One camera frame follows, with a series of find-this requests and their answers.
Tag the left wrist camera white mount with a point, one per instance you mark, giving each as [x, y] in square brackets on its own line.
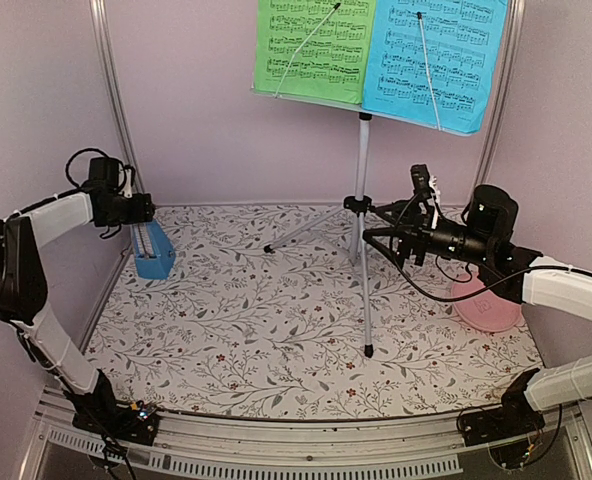
[127, 181]

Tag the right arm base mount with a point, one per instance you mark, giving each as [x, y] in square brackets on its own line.
[513, 417]

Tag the green sheet music page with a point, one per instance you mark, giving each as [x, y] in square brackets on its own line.
[312, 48]

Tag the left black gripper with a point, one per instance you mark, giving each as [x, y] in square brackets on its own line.
[145, 209]

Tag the blue metronome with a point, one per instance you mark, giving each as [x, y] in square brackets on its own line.
[154, 254]

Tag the right aluminium frame post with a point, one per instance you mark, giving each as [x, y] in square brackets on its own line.
[502, 83]

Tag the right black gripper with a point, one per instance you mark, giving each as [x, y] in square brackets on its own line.
[415, 234]

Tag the aluminium frame post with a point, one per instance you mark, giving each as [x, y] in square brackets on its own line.
[101, 31]
[502, 83]

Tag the pink plastic plate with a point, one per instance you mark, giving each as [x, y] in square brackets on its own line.
[485, 312]

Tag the front aluminium rail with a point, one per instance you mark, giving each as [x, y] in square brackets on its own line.
[451, 445]

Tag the white perforated music stand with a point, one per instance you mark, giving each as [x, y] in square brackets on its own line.
[359, 204]

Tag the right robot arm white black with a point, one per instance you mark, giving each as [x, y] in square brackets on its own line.
[515, 274]

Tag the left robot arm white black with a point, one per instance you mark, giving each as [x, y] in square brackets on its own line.
[105, 200]

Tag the blue sheet music page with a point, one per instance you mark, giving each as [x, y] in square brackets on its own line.
[432, 62]

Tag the left aluminium frame post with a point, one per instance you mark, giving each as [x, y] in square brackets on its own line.
[101, 31]

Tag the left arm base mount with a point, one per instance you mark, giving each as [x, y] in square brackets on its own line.
[99, 412]

